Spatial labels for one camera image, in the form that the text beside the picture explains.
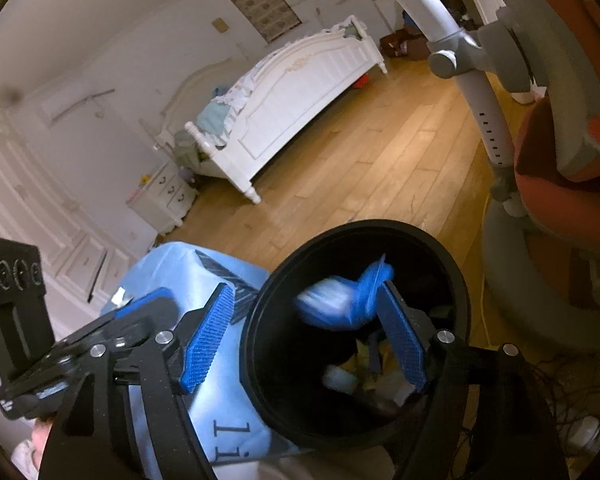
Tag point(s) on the light blue printed cloth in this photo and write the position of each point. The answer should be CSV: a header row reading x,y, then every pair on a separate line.
x,y
180,270

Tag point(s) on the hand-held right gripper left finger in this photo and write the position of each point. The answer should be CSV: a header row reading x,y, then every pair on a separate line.
x,y
205,340

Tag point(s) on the grey and red office chair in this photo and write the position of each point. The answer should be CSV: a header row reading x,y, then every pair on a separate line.
x,y
545,50

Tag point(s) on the white bed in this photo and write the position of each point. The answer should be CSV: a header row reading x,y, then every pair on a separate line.
x,y
290,105

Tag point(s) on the white crumpled wrapper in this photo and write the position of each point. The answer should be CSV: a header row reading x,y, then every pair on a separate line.
x,y
340,380

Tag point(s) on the dark brown bag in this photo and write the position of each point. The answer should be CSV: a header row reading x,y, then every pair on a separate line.
x,y
404,45

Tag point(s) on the light blue blanket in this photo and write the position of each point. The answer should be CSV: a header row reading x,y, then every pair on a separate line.
x,y
215,115

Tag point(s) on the beige grid wall poster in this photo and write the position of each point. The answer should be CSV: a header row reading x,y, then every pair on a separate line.
x,y
262,2

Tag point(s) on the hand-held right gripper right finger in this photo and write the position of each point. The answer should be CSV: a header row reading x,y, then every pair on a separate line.
x,y
402,340

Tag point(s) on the person's left hand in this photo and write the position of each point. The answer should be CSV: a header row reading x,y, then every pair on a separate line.
x,y
44,437

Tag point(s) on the black round bin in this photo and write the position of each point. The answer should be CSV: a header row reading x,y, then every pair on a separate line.
x,y
280,360

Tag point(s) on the white plastic bag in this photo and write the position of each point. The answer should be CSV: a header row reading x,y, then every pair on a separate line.
x,y
526,94

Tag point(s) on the small red toy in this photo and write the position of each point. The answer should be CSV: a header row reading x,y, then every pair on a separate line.
x,y
362,82

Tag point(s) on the white power adapter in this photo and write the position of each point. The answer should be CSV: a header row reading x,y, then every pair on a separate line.
x,y
585,435

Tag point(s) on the small beige wall sticker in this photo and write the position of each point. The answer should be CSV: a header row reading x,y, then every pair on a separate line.
x,y
220,25

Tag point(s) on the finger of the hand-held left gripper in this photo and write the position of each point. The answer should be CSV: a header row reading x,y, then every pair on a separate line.
x,y
145,305

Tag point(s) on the white nightstand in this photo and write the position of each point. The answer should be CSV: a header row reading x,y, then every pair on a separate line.
x,y
165,195

